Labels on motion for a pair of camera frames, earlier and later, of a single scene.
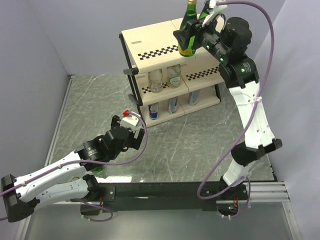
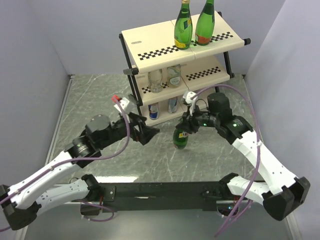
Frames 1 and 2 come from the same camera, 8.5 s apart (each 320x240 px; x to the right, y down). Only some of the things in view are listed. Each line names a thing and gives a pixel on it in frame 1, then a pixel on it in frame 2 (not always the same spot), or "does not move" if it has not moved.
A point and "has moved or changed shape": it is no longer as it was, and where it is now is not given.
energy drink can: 172,105 does not move
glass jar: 155,80 does not move
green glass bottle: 190,14 has moved or changed shape
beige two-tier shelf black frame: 167,84 does not move
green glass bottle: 97,170 to 180,138
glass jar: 174,75 does not move
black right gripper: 183,35 to 188,120
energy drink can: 154,110 does not move
